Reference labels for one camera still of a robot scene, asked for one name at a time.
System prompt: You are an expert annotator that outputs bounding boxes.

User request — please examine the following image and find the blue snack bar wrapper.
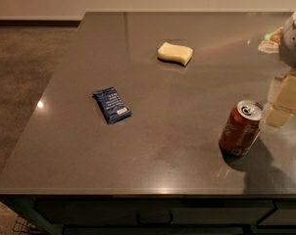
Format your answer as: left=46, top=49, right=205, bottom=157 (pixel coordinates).
left=93, top=87, right=131, bottom=124

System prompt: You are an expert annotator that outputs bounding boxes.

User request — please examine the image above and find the dark cabinet drawer front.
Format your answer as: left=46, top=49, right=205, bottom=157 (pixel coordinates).
left=35, top=200, right=273, bottom=227

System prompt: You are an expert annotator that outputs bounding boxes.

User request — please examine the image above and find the yellow sponge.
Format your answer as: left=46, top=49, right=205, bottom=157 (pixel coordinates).
left=157, top=42, right=193, bottom=66

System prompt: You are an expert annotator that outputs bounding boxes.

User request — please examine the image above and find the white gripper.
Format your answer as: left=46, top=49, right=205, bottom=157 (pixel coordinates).
left=264, top=11, right=296, bottom=128

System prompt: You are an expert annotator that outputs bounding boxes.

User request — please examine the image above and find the colourful snack bag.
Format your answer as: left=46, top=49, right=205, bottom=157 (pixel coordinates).
left=258, top=27, right=283, bottom=54

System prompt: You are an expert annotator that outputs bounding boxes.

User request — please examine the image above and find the red coke can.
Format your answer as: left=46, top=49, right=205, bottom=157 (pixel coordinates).
left=219, top=100, right=263, bottom=157

